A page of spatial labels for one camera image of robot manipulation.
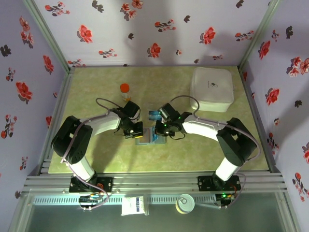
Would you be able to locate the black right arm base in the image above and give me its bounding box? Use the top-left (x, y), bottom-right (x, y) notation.
top-left (197, 175), bottom-right (241, 193)

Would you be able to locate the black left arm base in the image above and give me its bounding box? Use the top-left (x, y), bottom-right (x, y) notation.
top-left (69, 176), bottom-right (114, 194)

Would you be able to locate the orange capped bottle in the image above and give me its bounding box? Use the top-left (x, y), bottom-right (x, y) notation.
top-left (120, 83), bottom-right (132, 102)

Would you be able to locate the white plastic container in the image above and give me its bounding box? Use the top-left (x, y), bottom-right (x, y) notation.
top-left (189, 67), bottom-right (235, 113)

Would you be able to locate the tin can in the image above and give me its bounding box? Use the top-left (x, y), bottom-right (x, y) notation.
top-left (175, 193), bottom-right (196, 215)

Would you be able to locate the white paper packet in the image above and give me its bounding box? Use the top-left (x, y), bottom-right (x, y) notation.
top-left (120, 197), bottom-right (146, 217)

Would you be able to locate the grey left arm cable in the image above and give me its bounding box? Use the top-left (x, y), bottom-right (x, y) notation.
top-left (59, 98), bottom-right (126, 211)

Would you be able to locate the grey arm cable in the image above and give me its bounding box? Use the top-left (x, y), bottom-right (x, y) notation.
top-left (169, 95), bottom-right (262, 210)
top-left (59, 98), bottom-right (126, 211)

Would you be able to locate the aluminium front rail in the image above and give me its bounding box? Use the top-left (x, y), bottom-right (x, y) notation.
top-left (21, 172), bottom-right (289, 194)

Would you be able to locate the white slotted cable duct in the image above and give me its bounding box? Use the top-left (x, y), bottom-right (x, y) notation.
top-left (32, 194), bottom-right (218, 205)

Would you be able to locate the aluminium side rail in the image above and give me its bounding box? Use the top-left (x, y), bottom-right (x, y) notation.
top-left (38, 67), bottom-right (75, 174)
top-left (239, 65), bottom-right (278, 173)

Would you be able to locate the electronics board with wires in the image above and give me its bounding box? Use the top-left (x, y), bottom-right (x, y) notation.
top-left (216, 192), bottom-right (236, 210)
top-left (79, 193), bottom-right (103, 211)

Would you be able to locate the grey right arm cable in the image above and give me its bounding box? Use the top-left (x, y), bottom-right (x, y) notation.
top-left (169, 95), bottom-right (262, 210)

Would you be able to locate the aluminium frame post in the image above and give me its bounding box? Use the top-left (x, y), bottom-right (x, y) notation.
top-left (238, 0), bottom-right (283, 71)
top-left (23, 0), bottom-right (75, 73)

